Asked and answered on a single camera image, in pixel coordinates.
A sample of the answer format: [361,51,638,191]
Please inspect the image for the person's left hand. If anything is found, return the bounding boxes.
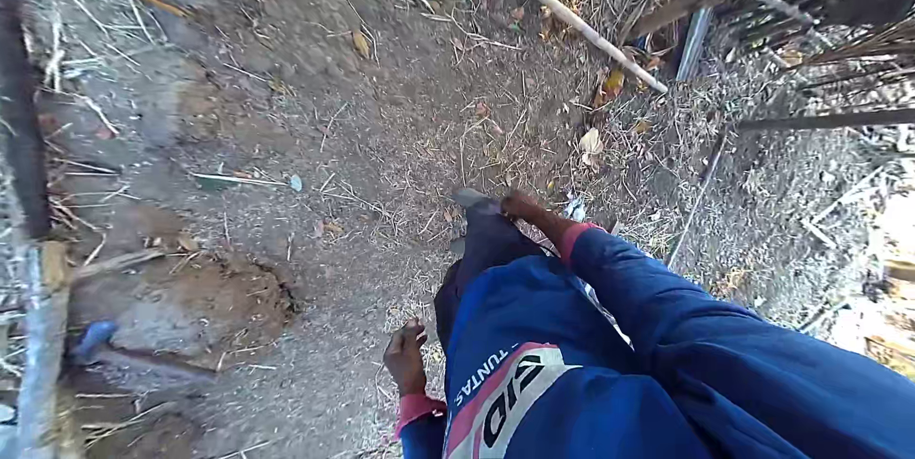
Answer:
[383,318,428,398]

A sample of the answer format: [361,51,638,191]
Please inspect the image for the person's right hand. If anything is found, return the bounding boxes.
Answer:
[499,189,556,230]

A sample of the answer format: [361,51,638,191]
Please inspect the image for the person's left forearm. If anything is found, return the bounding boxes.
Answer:
[394,392,448,459]

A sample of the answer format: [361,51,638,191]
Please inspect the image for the person's right forearm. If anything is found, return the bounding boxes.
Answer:
[546,210,915,459]

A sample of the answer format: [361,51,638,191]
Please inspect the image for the person's legs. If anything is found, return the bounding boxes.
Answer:
[433,187,560,354]

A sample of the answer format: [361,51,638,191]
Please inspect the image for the pale curled dry leaf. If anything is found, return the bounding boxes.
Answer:
[579,127,604,165]

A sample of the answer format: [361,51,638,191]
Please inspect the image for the person's body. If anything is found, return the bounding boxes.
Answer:
[442,255,813,459]

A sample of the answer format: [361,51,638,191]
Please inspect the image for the orange-yellow dry leaf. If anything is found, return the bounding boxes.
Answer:
[595,69,626,109]

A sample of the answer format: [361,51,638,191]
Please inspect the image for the thin grey stick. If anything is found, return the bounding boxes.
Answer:
[666,129,729,271]

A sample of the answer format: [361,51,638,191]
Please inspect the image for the long pale bamboo stick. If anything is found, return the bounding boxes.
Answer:
[465,0,669,94]

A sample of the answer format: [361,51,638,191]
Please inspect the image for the thin straight whitish twig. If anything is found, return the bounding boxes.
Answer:
[189,172,290,187]

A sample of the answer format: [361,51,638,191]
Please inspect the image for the grey metal pipe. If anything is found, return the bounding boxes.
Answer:
[675,0,723,82]

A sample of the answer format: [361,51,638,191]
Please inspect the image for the short grey wooden branch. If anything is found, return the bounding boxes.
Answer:
[71,249,165,281]

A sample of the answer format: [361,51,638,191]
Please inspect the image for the hammer with blue head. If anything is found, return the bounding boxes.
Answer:
[71,320,217,386]

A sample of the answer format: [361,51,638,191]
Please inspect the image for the straight dark wooden pole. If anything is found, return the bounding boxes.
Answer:
[738,108,915,133]

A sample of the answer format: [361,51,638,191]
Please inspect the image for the pile of dry sticks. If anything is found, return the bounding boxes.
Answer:
[722,0,915,99]

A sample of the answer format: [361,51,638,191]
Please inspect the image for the dark wooden beam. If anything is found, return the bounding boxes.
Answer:
[0,0,51,242]

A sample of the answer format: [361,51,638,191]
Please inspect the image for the thick weathered wooden post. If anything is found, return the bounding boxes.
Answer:
[16,240,72,459]

